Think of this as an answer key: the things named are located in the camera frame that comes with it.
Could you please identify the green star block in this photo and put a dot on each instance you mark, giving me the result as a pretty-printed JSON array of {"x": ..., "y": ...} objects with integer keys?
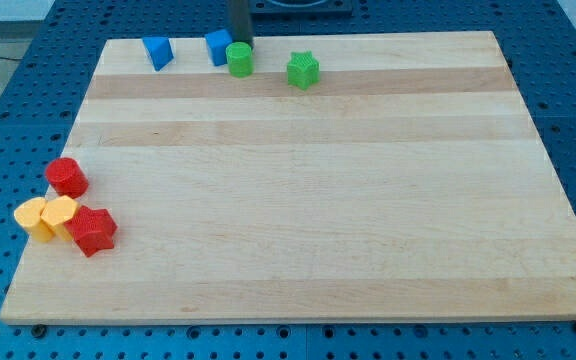
[{"x": 302, "y": 70}]

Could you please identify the red star block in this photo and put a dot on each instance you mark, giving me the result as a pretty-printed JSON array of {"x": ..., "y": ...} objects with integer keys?
[{"x": 92, "y": 230}]

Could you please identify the wooden board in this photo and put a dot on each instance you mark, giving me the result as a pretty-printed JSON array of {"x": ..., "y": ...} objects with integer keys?
[{"x": 410, "y": 184}]

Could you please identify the green cylinder block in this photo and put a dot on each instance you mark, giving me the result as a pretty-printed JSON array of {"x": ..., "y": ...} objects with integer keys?
[{"x": 239, "y": 57}]

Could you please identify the blue cube block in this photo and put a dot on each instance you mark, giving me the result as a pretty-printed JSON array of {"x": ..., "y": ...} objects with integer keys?
[{"x": 217, "y": 43}]

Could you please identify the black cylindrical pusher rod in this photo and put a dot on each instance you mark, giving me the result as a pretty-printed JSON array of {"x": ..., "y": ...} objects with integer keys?
[{"x": 240, "y": 21}]

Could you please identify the blue triangle block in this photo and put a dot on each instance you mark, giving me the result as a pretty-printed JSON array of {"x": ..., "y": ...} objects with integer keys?
[{"x": 159, "y": 51}]

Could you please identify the red cylinder block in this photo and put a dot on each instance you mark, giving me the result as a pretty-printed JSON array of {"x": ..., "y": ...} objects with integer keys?
[{"x": 66, "y": 177}]

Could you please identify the yellow hexagon block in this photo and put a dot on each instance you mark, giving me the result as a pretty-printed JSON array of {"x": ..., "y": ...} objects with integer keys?
[{"x": 57, "y": 212}]

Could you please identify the yellow rounded block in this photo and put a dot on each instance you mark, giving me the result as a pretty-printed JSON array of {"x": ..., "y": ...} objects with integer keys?
[{"x": 28, "y": 216}]

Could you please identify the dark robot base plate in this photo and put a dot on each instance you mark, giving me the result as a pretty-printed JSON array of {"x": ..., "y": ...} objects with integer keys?
[{"x": 300, "y": 7}]

